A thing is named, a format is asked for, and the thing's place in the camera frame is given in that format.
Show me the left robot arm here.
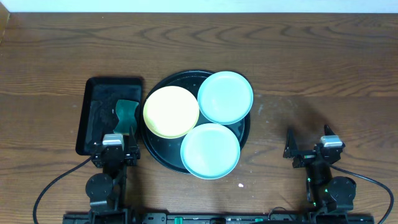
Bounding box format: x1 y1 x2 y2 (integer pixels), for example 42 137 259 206
85 127 141 224

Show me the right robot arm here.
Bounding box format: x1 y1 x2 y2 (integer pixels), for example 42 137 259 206
283 125 356 223

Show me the rectangular black tray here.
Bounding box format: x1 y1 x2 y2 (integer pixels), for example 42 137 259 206
75 77 142 156

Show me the green yellow sponge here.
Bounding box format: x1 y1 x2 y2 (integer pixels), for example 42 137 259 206
114 100 139 135

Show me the yellow plate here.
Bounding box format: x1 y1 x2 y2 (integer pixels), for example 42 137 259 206
143 86 200 139

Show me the light green plate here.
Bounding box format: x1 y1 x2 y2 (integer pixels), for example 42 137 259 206
197 71 254 125
180 123 241 180

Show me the round black tray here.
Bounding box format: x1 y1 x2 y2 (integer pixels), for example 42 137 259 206
140 70 251 174

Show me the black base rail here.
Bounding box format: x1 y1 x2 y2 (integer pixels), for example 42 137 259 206
62 213 374 224

